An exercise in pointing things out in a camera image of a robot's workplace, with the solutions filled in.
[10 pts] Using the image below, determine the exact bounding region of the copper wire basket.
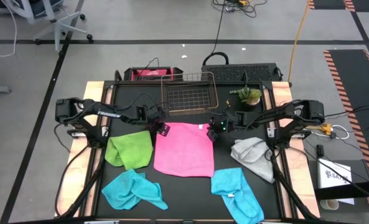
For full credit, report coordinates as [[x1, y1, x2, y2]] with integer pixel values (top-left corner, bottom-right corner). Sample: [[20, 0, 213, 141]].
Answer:
[[161, 72, 220, 117]]

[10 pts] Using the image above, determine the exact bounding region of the green microfiber towel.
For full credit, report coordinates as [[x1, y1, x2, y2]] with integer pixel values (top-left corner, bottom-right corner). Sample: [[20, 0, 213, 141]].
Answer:
[[104, 130, 154, 171]]

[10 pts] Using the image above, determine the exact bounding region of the pink microfiber towel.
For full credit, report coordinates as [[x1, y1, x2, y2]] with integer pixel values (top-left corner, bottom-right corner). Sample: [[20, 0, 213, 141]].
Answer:
[[153, 122, 215, 178]]

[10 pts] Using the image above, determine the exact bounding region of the grey waffle microfiber towel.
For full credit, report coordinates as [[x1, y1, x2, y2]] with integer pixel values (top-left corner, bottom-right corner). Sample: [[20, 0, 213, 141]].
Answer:
[[230, 137, 276, 184]]

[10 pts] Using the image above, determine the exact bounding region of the blue towel with white label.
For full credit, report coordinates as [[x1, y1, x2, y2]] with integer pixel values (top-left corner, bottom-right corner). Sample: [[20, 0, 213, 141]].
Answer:
[[210, 167, 265, 224]]

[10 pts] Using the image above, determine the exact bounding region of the blue microfiber towel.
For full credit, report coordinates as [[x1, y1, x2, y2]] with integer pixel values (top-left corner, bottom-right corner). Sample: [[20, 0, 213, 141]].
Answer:
[[101, 169, 169, 211]]

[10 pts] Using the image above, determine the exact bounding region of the potted succulent plant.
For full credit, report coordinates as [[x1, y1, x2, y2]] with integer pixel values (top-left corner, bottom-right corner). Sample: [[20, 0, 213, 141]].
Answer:
[[229, 86, 263, 107]]

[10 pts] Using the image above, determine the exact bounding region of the red and black case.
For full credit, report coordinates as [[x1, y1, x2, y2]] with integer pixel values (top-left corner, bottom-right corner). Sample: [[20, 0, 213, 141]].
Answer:
[[123, 66, 184, 82]]

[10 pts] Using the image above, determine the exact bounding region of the black perforated case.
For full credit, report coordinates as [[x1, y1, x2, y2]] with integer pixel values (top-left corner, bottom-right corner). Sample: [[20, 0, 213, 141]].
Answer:
[[201, 63, 281, 83]]

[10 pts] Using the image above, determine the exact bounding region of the light wooden side board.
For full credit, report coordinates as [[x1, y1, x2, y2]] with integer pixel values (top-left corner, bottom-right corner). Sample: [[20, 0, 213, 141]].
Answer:
[[55, 81, 106, 217], [271, 81, 320, 218]]

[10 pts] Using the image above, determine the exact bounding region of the yellow power adapter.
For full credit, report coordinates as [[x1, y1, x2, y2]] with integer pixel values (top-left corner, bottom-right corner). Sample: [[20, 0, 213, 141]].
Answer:
[[304, 123, 333, 136]]

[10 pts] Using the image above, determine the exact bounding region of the white labelled box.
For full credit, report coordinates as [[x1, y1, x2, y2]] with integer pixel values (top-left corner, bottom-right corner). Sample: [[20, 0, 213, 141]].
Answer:
[[317, 157, 355, 205]]

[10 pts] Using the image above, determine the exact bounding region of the black orange-striped floor mat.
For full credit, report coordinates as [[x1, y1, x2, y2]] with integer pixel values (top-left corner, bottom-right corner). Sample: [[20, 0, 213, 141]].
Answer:
[[323, 49, 369, 181], [307, 0, 369, 13]]

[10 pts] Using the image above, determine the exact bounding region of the beige tape roll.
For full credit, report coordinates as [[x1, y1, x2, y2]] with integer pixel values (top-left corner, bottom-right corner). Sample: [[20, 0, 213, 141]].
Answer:
[[319, 198, 340, 211]]

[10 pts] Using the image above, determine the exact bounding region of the white office chair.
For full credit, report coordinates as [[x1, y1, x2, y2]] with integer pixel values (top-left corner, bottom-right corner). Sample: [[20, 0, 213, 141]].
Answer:
[[0, 0, 94, 52]]

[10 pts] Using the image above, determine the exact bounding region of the black flat bar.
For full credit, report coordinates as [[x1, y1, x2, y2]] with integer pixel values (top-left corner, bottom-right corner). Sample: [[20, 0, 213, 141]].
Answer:
[[314, 179, 369, 201]]

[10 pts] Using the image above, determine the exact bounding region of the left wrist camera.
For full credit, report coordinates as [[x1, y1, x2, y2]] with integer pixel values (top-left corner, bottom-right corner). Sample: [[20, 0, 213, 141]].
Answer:
[[158, 123, 172, 138]]

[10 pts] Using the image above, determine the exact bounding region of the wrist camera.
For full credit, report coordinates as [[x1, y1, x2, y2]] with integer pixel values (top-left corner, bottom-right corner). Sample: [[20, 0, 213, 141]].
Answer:
[[207, 126, 220, 142], [158, 123, 172, 138]]

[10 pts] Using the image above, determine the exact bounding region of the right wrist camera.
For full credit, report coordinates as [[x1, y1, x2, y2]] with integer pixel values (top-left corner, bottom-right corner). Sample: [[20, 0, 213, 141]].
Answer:
[[207, 126, 220, 142]]

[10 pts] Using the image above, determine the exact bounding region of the black cable loop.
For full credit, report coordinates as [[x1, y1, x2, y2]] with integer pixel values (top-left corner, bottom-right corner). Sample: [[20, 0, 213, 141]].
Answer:
[[202, 51, 230, 67]]

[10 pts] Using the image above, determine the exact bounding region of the black hanging cable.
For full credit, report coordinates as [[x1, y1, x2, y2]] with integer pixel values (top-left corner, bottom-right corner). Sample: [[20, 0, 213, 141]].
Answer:
[[213, 0, 226, 54]]

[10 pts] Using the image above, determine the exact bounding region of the black frame strut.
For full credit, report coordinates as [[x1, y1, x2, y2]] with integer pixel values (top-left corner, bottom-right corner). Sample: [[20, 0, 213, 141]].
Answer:
[[59, 146, 108, 218], [269, 149, 319, 220]]

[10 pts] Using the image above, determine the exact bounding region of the yellow hanging cable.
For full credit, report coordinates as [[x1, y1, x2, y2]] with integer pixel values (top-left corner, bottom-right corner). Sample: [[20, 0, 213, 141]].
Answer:
[[287, 0, 312, 83]]

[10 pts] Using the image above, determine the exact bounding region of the white cable loop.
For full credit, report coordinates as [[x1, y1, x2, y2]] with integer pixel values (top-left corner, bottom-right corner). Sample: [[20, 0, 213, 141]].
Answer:
[[331, 124, 350, 141]]

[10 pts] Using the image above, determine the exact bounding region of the black cable bundle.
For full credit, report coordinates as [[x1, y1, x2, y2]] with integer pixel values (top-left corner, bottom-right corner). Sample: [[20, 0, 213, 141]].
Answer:
[[212, 0, 268, 19]]

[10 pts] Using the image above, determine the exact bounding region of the white floor cable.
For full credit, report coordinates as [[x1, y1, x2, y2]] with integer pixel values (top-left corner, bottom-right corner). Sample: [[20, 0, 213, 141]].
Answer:
[[0, 0, 18, 58]]

